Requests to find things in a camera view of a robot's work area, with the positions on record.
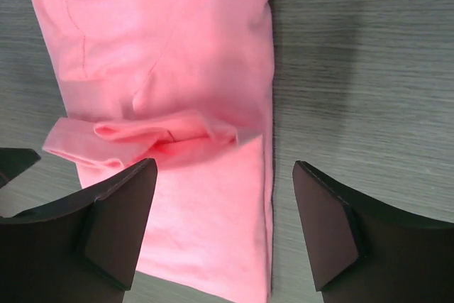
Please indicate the light pink t shirt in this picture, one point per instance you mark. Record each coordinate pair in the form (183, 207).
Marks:
(187, 83)

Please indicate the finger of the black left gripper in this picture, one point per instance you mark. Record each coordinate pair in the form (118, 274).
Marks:
(14, 161)

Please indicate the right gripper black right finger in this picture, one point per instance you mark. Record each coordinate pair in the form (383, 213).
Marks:
(363, 250)

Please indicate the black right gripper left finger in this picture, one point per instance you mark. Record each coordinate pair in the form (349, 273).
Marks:
(81, 248)

